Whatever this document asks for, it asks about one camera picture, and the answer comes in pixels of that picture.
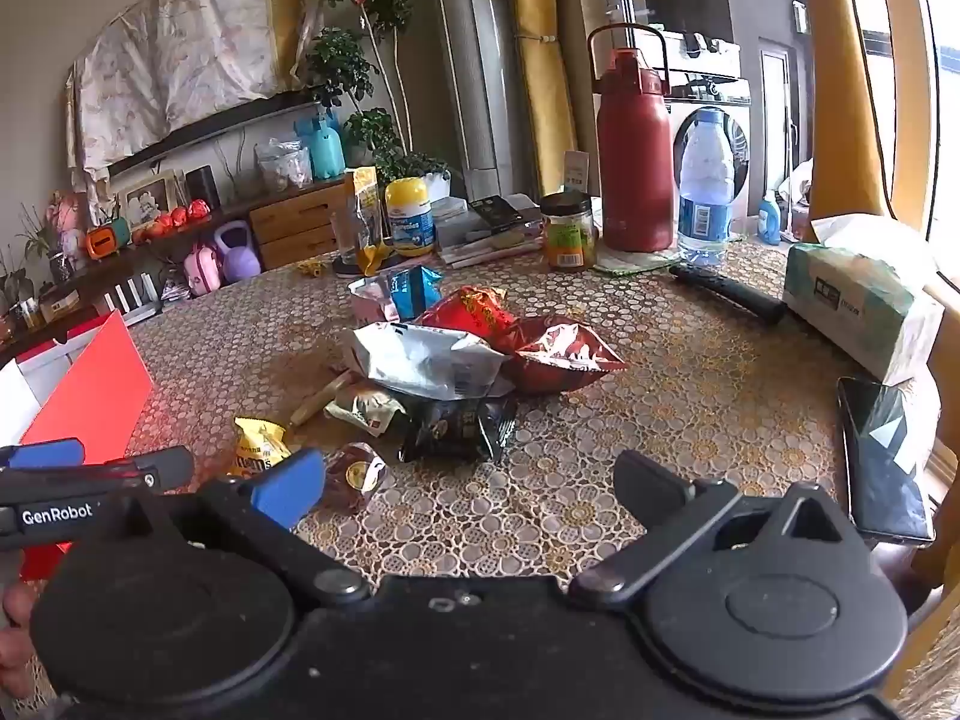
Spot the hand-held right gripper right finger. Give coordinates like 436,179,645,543
570,450,848,608

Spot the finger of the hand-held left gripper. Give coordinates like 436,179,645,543
0,439,85,470
82,446,194,494

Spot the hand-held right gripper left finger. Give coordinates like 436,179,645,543
131,448,370,605

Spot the round brown pastry packet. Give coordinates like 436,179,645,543
322,442,388,515

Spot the red cardboard box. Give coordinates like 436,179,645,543
0,311,155,578

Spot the sausage stick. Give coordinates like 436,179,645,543
291,371,353,427

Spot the silver snack bag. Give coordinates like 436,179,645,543
349,322,515,400

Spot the person's left hand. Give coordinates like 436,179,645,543
0,581,38,700

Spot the yellow candy packet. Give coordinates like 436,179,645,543
229,418,292,478

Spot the small beige snack packet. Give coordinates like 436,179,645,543
324,386,406,436

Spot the dark red snack bag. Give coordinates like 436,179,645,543
512,317,628,395

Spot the black snack bag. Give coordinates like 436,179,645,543
397,388,518,464

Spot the pink toy bag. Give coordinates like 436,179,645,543
183,244,224,298

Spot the pink white snack packet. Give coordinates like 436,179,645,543
349,276,402,323

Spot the dark round tray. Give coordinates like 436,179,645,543
333,255,407,280

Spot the purple kettlebell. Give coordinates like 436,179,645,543
214,220,263,283

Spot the green coaster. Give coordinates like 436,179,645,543
592,244,680,275

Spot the pink doll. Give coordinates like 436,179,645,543
47,191,92,271

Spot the black smartphone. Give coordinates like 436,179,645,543
836,377,935,542

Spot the blue snack packet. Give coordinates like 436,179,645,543
390,266,445,320

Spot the row of red ornaments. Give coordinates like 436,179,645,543
131,199,212,245

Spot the glass cup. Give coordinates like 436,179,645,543
330,208,370,268

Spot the jar with black lid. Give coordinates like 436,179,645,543
540,193,599,272

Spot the wooden television cabinet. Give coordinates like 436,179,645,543
0,176,359,361

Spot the green tissue pack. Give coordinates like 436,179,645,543
782,216,946,388

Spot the black speaker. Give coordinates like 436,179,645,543
185,165,221,212

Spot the stack of books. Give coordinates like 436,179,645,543
433,195,545,266

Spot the blue detergent bottle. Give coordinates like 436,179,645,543
757,190,783,245

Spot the white bottle yellow cap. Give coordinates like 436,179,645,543
385,178,435,257

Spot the yellow standing pouch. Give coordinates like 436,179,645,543
351,166,392,275

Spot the clear water bottle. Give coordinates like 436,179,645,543
677,109,735,266

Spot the small black box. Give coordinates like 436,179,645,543
470,195,538,233

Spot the clear plastic bag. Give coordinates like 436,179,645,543
255,139,313,193

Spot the red thermos bottle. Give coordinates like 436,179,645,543
587,24,674,253

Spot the turquoise bottle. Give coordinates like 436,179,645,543
295,111,347,181

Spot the black television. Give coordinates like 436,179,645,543
107,88,325,178

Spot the white washing machine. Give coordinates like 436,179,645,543
660,30,755,235

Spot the floral cover cloth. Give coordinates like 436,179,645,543
66,0,302,181

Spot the yellow curtain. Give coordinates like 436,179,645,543
793,0,887,235
508,0,580,178

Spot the green potted tree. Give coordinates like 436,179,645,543
296,0,452,182

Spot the grey standing air conditioner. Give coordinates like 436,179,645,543
430,0,520,175

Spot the photo frame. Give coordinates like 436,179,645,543
116,169,182,230

